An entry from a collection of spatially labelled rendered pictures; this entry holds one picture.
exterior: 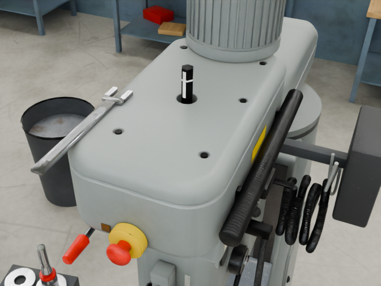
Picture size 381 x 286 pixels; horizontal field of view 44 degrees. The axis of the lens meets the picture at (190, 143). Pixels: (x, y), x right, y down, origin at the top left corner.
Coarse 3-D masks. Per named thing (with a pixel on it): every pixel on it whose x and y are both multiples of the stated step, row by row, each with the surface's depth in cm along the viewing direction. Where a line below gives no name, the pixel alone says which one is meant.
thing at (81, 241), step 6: (90, 228) 82; (84, 234) 81; (90, 234) 81; (78, 240) 79; (84, 240) 79; (72, 246) 78; (78, 246) 78; (84, 246) 79; (66, 252) 77; (72, 252) 77; (78, 252) 78; (66, 258) 76; (72, 258) 77
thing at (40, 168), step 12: (108, 96) 80; (96, 108) 77; (108, 108) 78; (84, 120) 75; (96, 120) 75; (72, 132) 72; (84, 132) 72; (60, 144) 70; (72, 144) 70; (48, 156) 67; (60, 156) 68; (36, 168) 65; (48, 168) 66
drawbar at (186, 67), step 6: (186, 66) 78; (192, 66) 78; (186, 72) 78; (192, 72) 78; (186, 78) 78; (192, 78) 79; (186, 84) 79; (192, 84) 80; (186, 90) 80; (192, 90) 80; (186, 96) 81; (192, 96) 82; (186, 102) 81
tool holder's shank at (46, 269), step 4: (40, 244) 130; (36, 248) 129; (40, 248) 129; (44, 248) 129; (40, 252) 128; (44, 252) 129; (40, 256) 130; (44, 256) 130; (40, 260) 131; (44, 260) 131; (48, 260) 132; (44, 264) 132; (48, 264) 133; (44, 268) 133; (48, 268) 133; (44, 272) 133; (48, 272) 134
